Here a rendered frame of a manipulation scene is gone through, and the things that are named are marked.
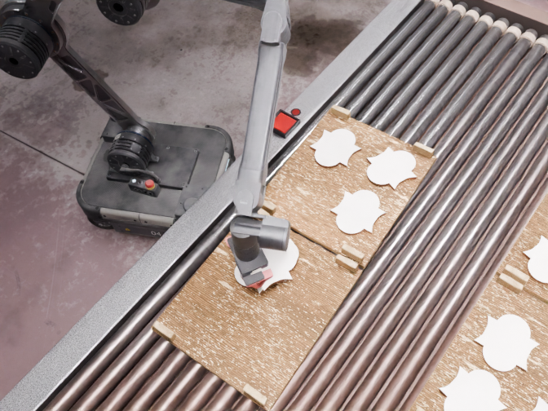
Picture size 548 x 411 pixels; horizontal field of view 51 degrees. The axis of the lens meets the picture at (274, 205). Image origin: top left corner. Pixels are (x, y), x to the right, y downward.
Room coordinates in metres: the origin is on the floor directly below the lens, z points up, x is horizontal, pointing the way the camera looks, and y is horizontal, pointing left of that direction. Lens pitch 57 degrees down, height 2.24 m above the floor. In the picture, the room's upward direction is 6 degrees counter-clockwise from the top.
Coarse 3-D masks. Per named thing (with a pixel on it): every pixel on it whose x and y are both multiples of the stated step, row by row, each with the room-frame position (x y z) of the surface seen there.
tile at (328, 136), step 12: (324, 132) 1.07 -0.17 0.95; (336, 132) 1.07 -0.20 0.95; (348, 132) 1.06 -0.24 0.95; (312, 144) 1.03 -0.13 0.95; (324, 144) 1.03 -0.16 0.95; (336, 144) 1.02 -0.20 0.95; (348, 144) 1.02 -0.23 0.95; (324, 156) 0.99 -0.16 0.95; (336, 156) 0.98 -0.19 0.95; (348, 156) 0.98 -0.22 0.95
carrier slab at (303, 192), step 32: (320, 128) 1.10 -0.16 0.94; (352, 128) 1.09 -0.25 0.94; (288, 160) 1.00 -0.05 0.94; (352, 160) 0.97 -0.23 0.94; (416, 160) 0.95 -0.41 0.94; (288, 192) 0.88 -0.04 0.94; (320, 192) 0.87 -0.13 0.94; (352, 192) 0.86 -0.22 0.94; (384, 192) 0.85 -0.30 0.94; (320, 224) 0.77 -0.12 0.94; (384, 224) 0.75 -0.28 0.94
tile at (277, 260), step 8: (288, 248) 0.69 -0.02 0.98; (272, 256) 0.67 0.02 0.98; (280, 256) 0.67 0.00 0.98; (288, 256) 0.66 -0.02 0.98; (296, 256) 0.66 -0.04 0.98; (272, 264) 0.65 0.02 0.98; (280, 264) 0.64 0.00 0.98; (288, 264) 0.64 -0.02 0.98; (272, 272) 0.62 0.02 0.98; (280, 272) 0.62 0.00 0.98; (288, 272) 0.62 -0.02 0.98; (272, 280) 0.61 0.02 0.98; (280, 280) 0.60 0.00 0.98; (288, 280) 0.60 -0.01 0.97; (264, 288) 0.59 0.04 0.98
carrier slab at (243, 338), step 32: (224, 256) 0.71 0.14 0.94; (320, 256) 0.68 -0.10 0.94; (192, 288) 0.63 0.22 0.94; (224, 288) 0.62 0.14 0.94; (288, 288) 0.60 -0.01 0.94; (320, 288) 0.59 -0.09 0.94; (160, 320) 0.55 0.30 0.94; (192, 320) 0.54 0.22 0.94; (224, 320) 0.53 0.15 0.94; (256, 320) 0.52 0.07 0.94; (288, 320) 0.52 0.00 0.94; (320, 320) 0.51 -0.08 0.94; (192, 352) 0.46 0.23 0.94; (224, 352) 0.45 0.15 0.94; (256, 352) 0.45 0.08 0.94; (288, 352) 0.44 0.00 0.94; (256, 384) 0.37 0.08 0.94
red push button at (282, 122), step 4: (280, 116) 1.17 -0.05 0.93; (284, 116) 1.17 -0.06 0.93; (276, 120) 1.15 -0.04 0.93; (280, 120) 1.15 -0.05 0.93; (284, 120) 1.15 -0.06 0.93; (288, 120) 1.15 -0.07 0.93; (292, 120) 1.15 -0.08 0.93; (276, 124) 1.14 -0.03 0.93; (280, 124) 1.14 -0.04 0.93; (284, 124) 1.14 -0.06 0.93; (288, 124) 1.13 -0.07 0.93; (292, 124) 1.13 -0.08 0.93; (276, 128) 1.12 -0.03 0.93; (280, 128) 1.12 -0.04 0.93; (284, 128) 1.12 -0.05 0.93; (288, 128) 1.12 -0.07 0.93; (284, 132) 1.10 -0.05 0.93
